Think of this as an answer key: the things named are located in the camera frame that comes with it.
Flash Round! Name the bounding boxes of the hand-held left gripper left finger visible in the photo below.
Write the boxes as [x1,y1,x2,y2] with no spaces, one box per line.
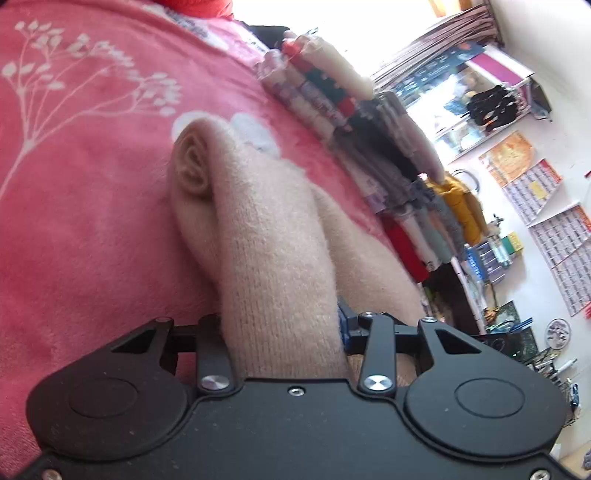
[107,315,234,394]

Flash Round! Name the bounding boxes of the pink curtain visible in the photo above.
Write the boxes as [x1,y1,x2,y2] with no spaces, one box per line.
[374,4,502,88]

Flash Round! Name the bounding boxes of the stack of floral folded clothes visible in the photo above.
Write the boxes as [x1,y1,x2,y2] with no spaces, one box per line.
[256,30,375,139]

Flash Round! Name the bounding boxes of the stack of clothes, yellow jacket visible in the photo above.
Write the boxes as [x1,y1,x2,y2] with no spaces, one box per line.
[381,173,488,282]

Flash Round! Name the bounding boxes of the beige knit sweater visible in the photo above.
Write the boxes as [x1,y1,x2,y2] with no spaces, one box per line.
[168,116,428,388]

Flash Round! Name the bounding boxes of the black round hoop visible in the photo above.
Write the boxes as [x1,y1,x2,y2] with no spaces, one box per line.
[445,168,481,193]

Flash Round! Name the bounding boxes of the pink floral blanket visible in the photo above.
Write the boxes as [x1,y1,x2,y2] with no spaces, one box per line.
[0,0,416,462]

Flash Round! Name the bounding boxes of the wall calendar sheet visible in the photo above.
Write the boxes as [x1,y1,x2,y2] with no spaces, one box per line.
[501,158,563,225]
[551,244,591,317]
[527,205,591,269]

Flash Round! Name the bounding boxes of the red quilt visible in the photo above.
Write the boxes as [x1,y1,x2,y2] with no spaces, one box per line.
[161,0,237,19]

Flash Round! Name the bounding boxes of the hanging black gloves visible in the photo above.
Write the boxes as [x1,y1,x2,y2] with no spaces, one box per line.
[466,84,520,129]

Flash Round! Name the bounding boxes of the stack of grey folded clothes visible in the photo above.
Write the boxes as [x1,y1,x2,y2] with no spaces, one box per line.
[330,90,446,215]

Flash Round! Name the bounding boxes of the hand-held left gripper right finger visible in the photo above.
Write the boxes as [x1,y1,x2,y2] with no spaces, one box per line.
[336,299,482,398]

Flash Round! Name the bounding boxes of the blue packets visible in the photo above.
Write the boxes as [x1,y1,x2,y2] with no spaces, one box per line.
[464,242,509,283]

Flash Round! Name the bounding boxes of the black cloth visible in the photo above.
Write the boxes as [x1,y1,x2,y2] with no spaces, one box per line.
[245,25,288,51]

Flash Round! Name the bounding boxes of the round patterned dish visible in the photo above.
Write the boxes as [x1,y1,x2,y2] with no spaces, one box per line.
[545,318,573,350]

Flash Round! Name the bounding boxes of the dark hanging banner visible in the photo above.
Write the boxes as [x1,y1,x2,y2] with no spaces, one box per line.
[392,41,485,100]

